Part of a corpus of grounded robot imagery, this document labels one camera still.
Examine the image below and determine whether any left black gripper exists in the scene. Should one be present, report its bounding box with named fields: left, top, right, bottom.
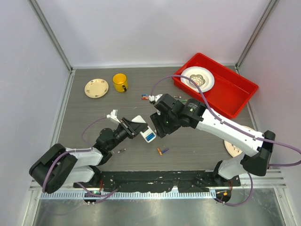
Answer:
left=108, top=117, right=147, bottom=151

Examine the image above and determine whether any white remote control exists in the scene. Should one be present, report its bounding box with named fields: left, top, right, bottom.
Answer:
left=132, top=115, right=156, bottom=143

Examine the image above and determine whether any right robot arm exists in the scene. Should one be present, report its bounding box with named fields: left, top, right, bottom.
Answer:
left=149, top=94, right=276, bottom=186

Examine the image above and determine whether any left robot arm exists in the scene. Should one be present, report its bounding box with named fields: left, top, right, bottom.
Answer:
left=29, top=115, right=156, bottom=194

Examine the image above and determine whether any small patterned bowl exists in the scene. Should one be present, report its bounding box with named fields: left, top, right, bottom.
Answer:
left=190, top=74, right=206, bottom=87

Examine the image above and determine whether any yellow mug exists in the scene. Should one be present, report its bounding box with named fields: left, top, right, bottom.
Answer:
left=112, top=73, right=128, bottom=92

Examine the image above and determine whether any white paper plate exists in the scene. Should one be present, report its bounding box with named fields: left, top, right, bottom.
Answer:
left=181, top=66, right=215, bottom=93

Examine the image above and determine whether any cream floral plate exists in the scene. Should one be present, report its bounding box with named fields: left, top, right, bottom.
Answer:
left=84, top=79, right=109, bottom=98

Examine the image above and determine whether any red plastic bin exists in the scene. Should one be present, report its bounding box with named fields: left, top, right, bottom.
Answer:
left=175, top=53, right=259, bottom=119

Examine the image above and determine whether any pink white plate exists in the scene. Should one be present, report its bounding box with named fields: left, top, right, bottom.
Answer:
left=224, top=140, right=242, bottom=157

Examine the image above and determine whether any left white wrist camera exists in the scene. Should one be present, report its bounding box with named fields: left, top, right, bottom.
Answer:
left=106, top=109, right=121, bottom=124

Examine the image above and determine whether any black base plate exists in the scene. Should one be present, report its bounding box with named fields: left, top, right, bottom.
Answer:
left=81, top=170, right=241, bottom=193

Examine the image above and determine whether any white slotted cable duct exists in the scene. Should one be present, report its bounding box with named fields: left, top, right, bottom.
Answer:
left=40, top=189, right=216, bottom=200

